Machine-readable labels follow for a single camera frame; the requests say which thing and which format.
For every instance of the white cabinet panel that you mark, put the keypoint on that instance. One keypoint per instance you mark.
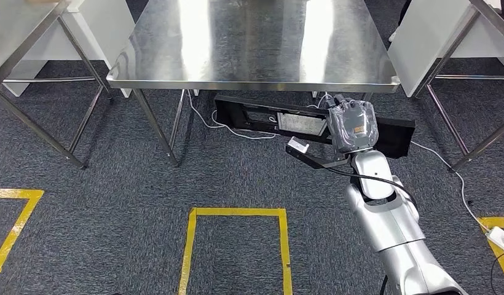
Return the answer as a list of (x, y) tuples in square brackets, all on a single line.
[(105, 32), (419, 40)]

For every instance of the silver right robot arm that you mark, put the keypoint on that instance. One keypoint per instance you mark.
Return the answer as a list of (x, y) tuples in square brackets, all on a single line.
[(394, 232)]

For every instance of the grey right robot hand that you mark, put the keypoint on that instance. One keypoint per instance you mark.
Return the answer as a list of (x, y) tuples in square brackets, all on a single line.
[(354, 128)]

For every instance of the white power strip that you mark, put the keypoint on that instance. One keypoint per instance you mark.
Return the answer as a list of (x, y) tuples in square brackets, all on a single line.
[(500, 240)]

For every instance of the yellow floor tape square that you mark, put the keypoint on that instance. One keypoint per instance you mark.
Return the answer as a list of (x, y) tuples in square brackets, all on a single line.
[(235, 211), (16, 193), (498, 222)]

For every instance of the black camera bracket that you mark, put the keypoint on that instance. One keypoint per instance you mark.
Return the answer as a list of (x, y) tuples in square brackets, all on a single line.
[(317, 163)]

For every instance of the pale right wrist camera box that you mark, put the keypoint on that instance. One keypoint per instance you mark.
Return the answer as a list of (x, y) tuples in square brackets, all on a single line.
[(298, 144)]

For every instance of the long black plastic panel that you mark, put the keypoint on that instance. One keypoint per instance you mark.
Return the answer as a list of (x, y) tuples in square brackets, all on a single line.
[(392, 136)]

